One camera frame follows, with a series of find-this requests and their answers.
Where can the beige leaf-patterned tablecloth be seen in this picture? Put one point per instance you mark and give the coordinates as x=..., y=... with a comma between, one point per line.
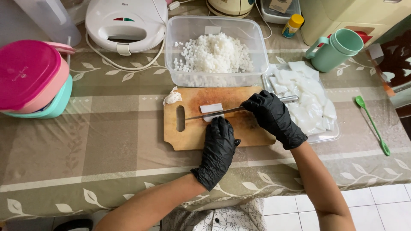
x=96, y=141

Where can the cream rice cooker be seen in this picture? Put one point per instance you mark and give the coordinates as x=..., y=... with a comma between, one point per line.
x=229, y=8

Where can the mint green lidded mug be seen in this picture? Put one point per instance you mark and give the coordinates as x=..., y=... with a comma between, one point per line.
x=327, y=54

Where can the translucent plastic jug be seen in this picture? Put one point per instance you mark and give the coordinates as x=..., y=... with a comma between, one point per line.
x=51, y=19

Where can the clear plastic container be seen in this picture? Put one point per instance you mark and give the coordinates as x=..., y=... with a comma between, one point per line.
x=186, y=29

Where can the clear storage box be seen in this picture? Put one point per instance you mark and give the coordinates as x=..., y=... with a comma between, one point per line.
x=282, y=17

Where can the magenta container lid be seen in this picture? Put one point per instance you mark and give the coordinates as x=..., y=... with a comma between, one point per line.
x=25, y=72

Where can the clear plastic tray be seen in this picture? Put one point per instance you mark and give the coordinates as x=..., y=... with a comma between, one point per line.
x=330, y=136

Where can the person's patterned white clothing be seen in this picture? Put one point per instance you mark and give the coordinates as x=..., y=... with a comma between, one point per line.
x=224, y=218

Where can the heap of white jelly cubes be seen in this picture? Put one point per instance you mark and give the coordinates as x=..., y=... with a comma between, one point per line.
x=215, y=54

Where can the pile of white jelly sheets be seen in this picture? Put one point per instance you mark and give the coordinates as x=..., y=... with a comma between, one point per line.
x=308, y=93

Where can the person's right hand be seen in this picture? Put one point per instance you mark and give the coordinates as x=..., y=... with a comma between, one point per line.
x=273, y=118

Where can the white sandwich maker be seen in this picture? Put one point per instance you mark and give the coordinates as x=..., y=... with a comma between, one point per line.
x=125, y=19

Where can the light pink plastic container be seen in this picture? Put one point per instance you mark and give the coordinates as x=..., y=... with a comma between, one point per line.
x=56, y=86

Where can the person's left hand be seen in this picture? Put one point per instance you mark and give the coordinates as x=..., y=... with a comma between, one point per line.
x=218, y=150

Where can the black object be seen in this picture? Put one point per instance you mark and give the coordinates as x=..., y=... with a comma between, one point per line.
x=73, y=225

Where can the teal plastic container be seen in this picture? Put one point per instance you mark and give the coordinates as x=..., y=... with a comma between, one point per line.
x=59, y=104

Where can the white jelly scraps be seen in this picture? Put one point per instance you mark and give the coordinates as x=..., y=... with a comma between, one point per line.
x=172, y=96

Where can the small yellow-capped bottle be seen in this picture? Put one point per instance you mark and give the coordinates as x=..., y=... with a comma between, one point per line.
x=292, y=27

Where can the wooden cutting board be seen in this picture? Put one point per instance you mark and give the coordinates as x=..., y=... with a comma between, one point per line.
x=252, y=133

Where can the cream cabinet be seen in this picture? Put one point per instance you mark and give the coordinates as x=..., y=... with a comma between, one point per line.
x=353, y=12

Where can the brown carton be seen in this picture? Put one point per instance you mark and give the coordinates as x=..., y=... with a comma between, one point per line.
x=280, y=5

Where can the steel kitchen knife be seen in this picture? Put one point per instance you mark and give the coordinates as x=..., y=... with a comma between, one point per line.
x=224, y=111

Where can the green plastic spoon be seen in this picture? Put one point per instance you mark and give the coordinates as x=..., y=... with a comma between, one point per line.
x=374, y=126

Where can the person's right fingers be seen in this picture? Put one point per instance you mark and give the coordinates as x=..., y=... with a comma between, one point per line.
x=258, y=101

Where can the white jelly slab piece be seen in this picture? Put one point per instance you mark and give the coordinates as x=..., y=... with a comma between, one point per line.
x=210, y=107

